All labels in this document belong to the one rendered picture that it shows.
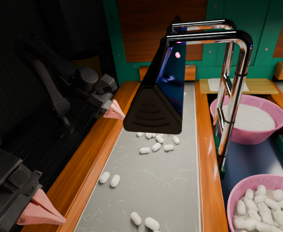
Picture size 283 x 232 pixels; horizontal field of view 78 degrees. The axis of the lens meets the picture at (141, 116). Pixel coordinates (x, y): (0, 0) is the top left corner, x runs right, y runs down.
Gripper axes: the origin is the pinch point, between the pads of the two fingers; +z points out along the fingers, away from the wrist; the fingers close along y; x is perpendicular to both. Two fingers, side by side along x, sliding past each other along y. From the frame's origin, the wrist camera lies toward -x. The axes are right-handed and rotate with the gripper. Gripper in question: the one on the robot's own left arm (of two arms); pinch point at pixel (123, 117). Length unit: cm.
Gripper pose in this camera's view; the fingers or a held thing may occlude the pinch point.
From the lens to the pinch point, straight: 67.7
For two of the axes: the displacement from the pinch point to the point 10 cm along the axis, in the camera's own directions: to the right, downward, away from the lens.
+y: 2.2, -5.8, 7.8
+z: 8.1, 5.6, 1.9
